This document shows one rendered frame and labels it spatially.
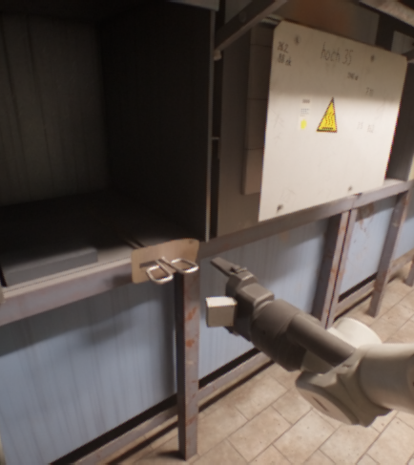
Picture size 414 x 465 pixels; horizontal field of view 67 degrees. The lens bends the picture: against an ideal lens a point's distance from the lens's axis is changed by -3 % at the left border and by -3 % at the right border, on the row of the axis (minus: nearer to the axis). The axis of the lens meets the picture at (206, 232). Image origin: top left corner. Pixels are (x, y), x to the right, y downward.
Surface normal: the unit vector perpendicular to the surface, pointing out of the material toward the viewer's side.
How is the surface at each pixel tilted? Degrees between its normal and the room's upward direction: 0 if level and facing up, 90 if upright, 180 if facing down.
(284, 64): 90
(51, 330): 90
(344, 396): 74
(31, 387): 90
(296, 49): 90
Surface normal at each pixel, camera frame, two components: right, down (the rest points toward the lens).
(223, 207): 0.61, 0.32
